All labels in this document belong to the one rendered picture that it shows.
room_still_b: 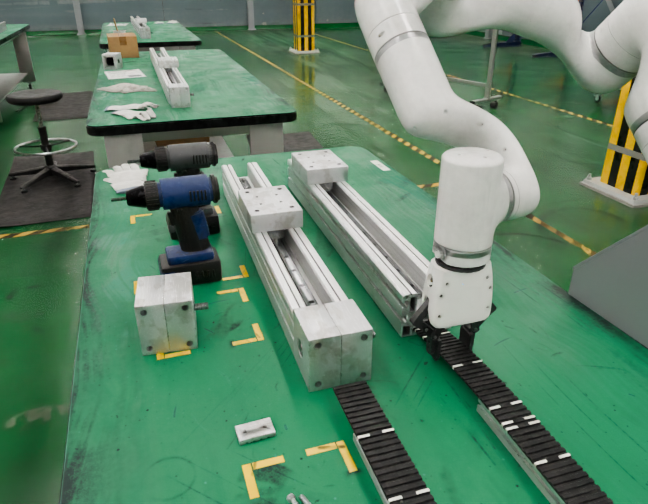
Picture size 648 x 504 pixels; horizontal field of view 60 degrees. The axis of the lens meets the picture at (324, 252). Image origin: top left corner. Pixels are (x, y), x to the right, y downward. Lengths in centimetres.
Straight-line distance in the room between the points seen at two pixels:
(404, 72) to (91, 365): 67
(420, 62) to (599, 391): 56
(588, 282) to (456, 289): 38
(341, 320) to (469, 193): 27
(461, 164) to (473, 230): 10
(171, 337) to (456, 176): 52
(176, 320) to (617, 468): 67
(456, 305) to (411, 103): 30
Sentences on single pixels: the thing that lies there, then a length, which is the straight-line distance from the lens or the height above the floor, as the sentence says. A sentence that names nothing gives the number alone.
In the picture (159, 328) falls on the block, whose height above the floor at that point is 83.
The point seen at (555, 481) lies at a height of 81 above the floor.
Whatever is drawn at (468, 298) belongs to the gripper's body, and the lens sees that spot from 87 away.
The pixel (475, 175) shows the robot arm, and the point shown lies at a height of 111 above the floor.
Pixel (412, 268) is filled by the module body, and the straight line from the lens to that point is 107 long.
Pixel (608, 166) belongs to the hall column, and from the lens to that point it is 433.
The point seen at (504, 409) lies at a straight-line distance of 83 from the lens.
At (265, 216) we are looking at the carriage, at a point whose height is 90.
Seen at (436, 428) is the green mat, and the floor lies 78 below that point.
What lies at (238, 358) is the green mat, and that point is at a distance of 95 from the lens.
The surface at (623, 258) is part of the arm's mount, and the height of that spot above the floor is 91.
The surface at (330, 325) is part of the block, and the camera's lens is 84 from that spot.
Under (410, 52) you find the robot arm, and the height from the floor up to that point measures 124.
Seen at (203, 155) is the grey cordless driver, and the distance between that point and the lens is 132.
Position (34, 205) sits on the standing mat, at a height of 1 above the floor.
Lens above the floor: 135
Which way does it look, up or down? 27 degrees down
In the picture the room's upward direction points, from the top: straight up
